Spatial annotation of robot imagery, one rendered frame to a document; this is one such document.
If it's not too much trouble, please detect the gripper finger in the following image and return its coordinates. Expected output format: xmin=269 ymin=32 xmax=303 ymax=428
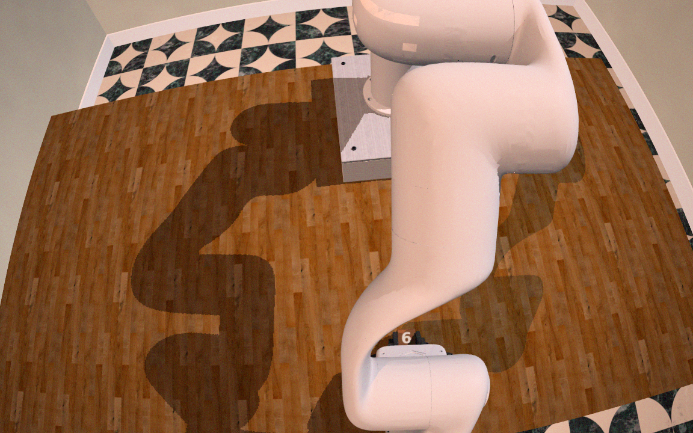
xmin=371 ymin=332 xmax=398 ymax=357
xmin=415 ymin=331 xmax=453 ymax=355

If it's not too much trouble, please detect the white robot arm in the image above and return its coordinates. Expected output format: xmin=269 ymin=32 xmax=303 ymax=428
xmin=341 ymin=0 xmax=579 ymax=433

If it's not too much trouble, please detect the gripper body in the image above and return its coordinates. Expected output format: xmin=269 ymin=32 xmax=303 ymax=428
xmin=376 ymin=345 xmax=446 ymax=357

